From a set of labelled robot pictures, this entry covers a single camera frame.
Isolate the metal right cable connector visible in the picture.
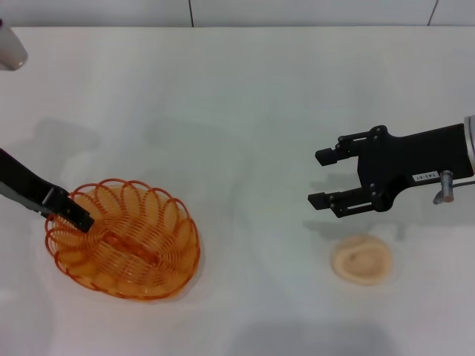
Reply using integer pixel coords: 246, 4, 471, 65
433, 169, 455, 205

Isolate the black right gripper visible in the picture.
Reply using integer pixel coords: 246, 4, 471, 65
307, 124, 475, 219

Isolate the beige round bread bun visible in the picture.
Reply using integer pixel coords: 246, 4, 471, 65
331, 232, 393, 287

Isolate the orange woven plastic basket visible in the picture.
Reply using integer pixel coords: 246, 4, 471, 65
45, 178, 201, 300

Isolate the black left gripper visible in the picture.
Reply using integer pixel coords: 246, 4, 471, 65
0, 148, 95, 234

